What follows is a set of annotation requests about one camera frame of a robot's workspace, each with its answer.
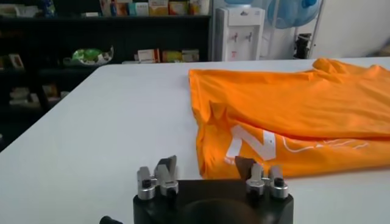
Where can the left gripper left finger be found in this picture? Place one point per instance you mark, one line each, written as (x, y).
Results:
(166, 175)

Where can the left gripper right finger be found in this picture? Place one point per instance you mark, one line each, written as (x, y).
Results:
(256, 176)

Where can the orange t-shirt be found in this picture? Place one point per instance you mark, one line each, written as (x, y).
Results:
(289, 115)

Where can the white work table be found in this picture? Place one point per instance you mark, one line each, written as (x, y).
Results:
(106, 128)

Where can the white red medicine box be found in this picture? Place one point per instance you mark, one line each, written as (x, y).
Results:
(147, 56)

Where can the white water dispenser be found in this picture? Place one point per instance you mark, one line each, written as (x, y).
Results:
(239, 36)

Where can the bowl with green fruit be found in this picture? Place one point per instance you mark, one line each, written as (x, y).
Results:
(88, 56)

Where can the black shelving unit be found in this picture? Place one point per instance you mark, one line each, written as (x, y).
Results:
(137, 33)

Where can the white metal jug rack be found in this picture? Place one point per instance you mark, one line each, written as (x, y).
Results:
(317, 30)

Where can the blue water jug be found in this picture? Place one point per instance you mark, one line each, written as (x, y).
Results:
(289, 15)

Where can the yellow white medicine box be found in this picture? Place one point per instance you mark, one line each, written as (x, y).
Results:
(158, 7)

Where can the orange white medicine box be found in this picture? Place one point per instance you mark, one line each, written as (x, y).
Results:
(178, 7)

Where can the upright blue water bottle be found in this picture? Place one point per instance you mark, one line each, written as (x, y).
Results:
(238, 3)

